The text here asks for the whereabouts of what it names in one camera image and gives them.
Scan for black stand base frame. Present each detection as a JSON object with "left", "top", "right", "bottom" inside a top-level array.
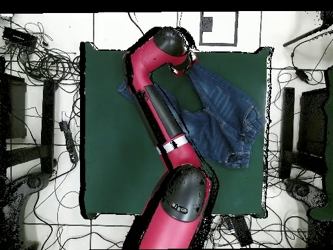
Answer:
[
  {"left": 3, "top": 78, "right": 59, "bottom": 175},
  {"left": 279, "top": 87, "right": 327, "bottom": 180}
]

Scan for dark green table cloth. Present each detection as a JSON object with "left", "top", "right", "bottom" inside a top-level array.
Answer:
[{"left": 79, "top": 41, "right": 274, "bottom": 219}]

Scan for black cable tangle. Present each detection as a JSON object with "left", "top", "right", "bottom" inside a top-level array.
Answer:
[{"left": 0, "top": 20, "right": 81, "bottom": 87}]

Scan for grey square floor frame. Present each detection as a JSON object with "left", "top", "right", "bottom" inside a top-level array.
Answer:
[{"left": 199, "top": 11, "right": 239, "bottom": 47}]

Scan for black tripod pole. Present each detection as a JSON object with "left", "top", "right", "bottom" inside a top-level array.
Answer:
[{"left": 282, "top": 11, "right": 333, "bottom": 48}]

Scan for dark flat panel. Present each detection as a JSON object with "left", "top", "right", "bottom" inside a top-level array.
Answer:
[
  {"left": 297, "top": 87, "right": 329, "bottom": 157},
  {"left": 0, "top": 72, "right": 27, "bottom": 140}
]

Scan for black wheeled chair base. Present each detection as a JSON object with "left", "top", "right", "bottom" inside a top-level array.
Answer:
[
  {"left": 0, "top": 171, "right": 51, "bottom": 249},
  {"left": 283, "top": 178, "right": 329, "bottom": 209}
]

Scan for black floor cable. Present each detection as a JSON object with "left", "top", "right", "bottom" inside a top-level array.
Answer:
[{"left": 127, "top": 12, "right": 145, "bottom": 36}]

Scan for black electronics box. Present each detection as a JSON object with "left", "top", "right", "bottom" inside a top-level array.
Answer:
[{"left": 1, "top": 26, "right": 38, "bottom": 49}]

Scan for black power adapter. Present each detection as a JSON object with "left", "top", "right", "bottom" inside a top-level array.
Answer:
[{"left": 295, "top": 68, "right": 310, "bottom": 83}]

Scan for black power strip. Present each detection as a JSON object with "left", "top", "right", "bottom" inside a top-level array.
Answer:
[
  {"left": 59, "top": 120, "right": 79, "bottom": 164},
  {"left": 223, "top": 215, "right": 254, "bottom": 247}
]

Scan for blue denim jeans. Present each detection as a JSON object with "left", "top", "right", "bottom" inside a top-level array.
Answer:
[{"left": 117, "top": 62, "right": 267, "bottom": 169}]

